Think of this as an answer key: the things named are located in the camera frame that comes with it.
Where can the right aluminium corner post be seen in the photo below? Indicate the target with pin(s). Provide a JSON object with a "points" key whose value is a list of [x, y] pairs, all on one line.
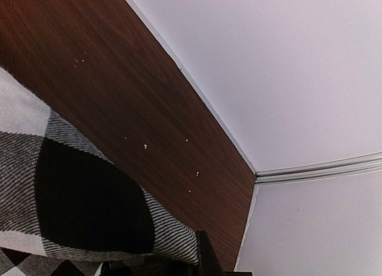
{"points": [[321, 170]]}

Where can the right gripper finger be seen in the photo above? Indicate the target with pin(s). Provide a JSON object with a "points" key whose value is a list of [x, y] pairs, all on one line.
{"points": [[208, 264]]}

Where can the black white checkered shirt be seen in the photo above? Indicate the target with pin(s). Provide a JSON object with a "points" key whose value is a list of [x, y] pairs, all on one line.
{"points": [[66, 209]]}

